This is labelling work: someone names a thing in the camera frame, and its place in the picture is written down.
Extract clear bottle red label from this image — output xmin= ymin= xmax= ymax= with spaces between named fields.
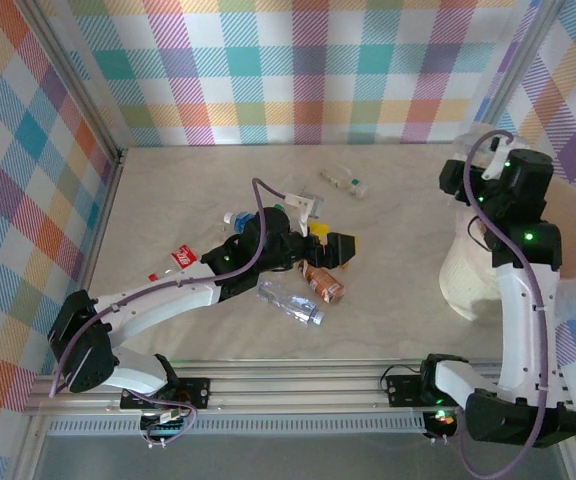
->
xmin=146 ymin=243 xmax=201 ymax=284

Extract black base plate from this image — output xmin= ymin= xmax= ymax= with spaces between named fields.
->
xmin=119 ymin=377 xmax=213 ymax=412
xmin=384 ymin=372 xmax=442 ymax=409

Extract right aluminium frame post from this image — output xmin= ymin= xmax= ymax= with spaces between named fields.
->
xmin=465 ymin=0 xmax=567 ymax=151

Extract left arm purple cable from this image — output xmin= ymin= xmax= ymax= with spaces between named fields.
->
xmin=47 ymin=178 xmax=290 ymax=449

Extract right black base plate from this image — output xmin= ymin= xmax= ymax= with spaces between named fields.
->
xmin=384 ymin=372 xmax=442 ymax=409

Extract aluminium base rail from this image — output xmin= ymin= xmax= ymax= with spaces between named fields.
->
xmin=21 ymin=355 xmax=575 ymax=417

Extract left aluminium frame post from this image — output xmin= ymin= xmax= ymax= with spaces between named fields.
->
xmin=21 ymin=0 xmax=125 ymax=166

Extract slender clear plastic bottle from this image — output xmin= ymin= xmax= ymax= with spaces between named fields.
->
xmin=453 ymin=127 xmax=492 ymax=162

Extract left aluminium side rail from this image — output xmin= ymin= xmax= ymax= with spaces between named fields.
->
xmin=81 ymin=148 xmax=130 ymax=291

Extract grey slotted cable duct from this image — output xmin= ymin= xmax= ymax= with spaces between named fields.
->
xmin=45 ymin=417 xmax=429 ymax=437

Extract large clear plastic bottle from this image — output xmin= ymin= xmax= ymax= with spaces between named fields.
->
xmin=256 ymin=278 xmax=327 ymax=328

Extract aluminium frame post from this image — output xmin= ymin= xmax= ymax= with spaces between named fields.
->
xmin=21 ymin=0 xmax=125 ymax=166
xmin=465 ymin=0 xmax=567 ymax=151

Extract beige plastic bin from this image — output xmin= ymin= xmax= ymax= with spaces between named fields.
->
xmin=439 ymin=174 xmax=576 ymax=324

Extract brown label bottle white cap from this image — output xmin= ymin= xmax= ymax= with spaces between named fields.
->
xmin=295 ymin=258 xmax=346 ymax=305

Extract small clear bottle green cap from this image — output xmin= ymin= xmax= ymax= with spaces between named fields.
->
xmin=319 ymin=169 xmax=369 ymax=199

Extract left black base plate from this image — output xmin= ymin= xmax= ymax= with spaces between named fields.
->
xmin=119 ymin=377 xmax=213 ymax=412

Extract clear bottle blue label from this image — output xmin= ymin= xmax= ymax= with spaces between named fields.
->
xmin=221 ymin=209 xmax=260 ymax=236

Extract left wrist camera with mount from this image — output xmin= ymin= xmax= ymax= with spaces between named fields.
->
xmin=282 ymin=191 xmax=327 ymax=234

